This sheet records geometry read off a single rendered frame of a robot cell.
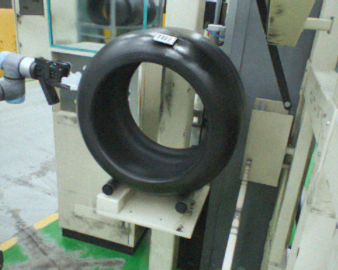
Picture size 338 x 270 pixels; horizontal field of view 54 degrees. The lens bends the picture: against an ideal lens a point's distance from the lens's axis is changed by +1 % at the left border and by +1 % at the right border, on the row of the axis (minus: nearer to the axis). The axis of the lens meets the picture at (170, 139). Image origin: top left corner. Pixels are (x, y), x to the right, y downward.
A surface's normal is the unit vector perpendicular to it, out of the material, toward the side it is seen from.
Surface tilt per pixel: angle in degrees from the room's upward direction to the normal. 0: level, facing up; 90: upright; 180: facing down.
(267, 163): 90
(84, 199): 90
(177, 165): 36
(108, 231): 90
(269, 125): 90
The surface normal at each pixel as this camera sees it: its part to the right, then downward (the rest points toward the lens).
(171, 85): -0.30, 0.34
